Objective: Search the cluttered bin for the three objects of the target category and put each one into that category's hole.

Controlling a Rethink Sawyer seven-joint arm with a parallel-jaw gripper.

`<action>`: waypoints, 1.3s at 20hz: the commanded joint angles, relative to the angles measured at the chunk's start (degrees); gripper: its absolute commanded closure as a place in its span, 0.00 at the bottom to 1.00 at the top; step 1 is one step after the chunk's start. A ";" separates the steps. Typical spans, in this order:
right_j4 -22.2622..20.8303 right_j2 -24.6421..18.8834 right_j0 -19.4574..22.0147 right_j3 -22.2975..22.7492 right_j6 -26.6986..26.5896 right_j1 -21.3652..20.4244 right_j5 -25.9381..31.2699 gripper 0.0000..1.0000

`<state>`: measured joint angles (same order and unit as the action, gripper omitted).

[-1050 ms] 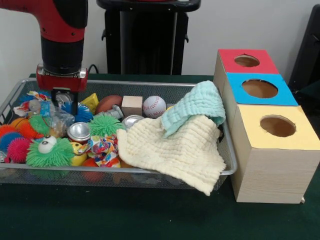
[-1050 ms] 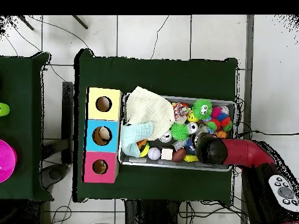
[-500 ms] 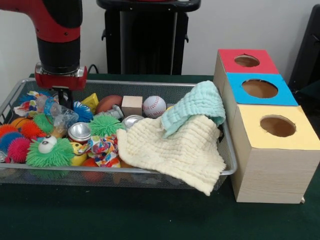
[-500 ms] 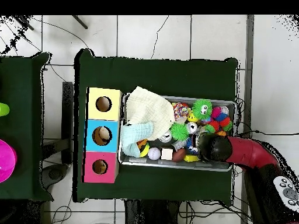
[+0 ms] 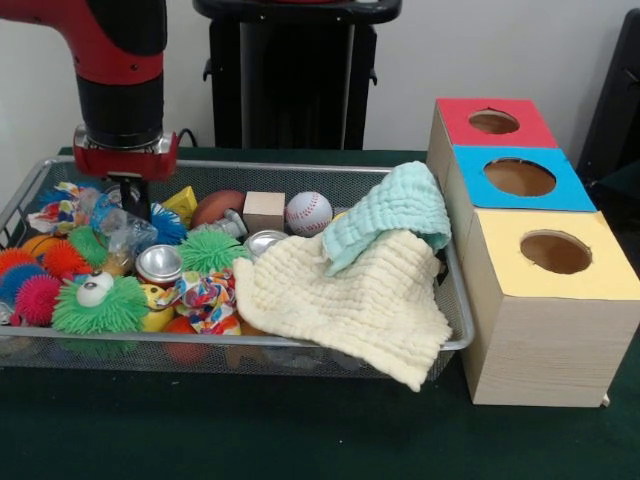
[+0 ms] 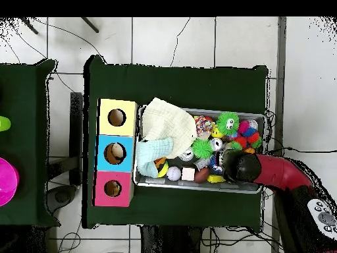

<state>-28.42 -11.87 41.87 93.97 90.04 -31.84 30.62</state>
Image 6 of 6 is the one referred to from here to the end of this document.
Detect mint green waffle cloth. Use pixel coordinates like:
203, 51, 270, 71
136, 137, 174, 179

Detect wooden box with three holes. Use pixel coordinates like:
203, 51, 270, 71
91, 98, 140, 208

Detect shallow metal mesh bin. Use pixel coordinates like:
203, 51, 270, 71
134, 105, 265, 194

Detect cream waffle cloth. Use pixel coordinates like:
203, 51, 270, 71
142, 97, 197, 159

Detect white baseball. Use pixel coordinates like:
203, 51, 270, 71
166, 166, 182, 182

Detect green spiky ball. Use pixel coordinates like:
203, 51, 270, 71
191, 138, 213, 159

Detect light wooden block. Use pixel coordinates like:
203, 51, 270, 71
181, 167, 196, 182

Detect brown toy football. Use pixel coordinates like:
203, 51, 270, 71
194, 167, 211, 184

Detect dark green table cloth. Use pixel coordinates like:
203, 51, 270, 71
82, 54, 269, 229

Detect green spiky toy with eyes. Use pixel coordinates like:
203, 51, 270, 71
216, 111, 240, 136

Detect yellow toy block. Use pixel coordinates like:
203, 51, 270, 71
206, 174, 226, 184

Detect multicolour spiky caterpillar toy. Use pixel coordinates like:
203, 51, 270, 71
230, 119, 263, 153

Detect black stand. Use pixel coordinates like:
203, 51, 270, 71
46, 92, 84, 186

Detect grey stand foot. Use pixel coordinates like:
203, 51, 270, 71
46, 184, 78, 213

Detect grey floor strip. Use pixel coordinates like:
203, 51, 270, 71
271, 16, 288, 253

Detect dark tripod leg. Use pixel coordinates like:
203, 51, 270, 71
80, 16, 100, 34
18, 16, 39, 35

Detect green cloth side table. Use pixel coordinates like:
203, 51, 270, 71
0, 58, 61, 228

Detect lime green object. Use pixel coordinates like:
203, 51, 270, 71
0, 115, 12, 132

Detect pink plate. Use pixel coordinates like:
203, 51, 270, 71
0, 157, 20, 208

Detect thin black floor cable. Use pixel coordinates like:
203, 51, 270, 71
30, 16, 107, 64
169, 16, 191, 67

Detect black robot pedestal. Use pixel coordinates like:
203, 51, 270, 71
139, 225, 202, 253

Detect tangled black floor cables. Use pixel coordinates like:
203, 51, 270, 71
201, 225, 285, 253

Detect thick black floor cable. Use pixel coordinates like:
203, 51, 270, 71
268, 147, 337, 154

